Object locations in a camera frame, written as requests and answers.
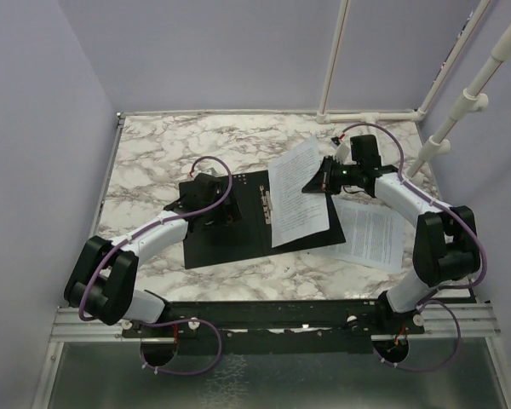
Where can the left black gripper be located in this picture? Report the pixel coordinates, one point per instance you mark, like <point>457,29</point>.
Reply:
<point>230,213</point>

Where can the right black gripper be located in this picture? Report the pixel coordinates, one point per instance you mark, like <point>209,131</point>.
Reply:
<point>323,180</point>

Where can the printed paper sheet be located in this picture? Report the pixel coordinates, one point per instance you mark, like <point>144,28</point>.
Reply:
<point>374,236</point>
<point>295,214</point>

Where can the grey black file folder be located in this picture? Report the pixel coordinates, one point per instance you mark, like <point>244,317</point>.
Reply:
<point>251,237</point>

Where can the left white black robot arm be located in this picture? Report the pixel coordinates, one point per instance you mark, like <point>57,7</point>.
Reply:
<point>102,283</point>

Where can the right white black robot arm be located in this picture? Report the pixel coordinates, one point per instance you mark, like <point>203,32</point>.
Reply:
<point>444,247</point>

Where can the silver folder clip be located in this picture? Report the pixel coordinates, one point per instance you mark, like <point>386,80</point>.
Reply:
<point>266,204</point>

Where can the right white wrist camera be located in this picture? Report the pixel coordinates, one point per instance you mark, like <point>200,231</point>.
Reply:
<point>342,149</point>

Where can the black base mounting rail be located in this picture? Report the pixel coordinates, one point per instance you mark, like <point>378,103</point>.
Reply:
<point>281,327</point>

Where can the silver aluminium rail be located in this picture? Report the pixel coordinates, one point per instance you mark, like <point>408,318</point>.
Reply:
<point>68,328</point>

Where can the white pvc pipe frame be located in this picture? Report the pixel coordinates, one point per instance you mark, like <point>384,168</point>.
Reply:
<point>471,99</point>

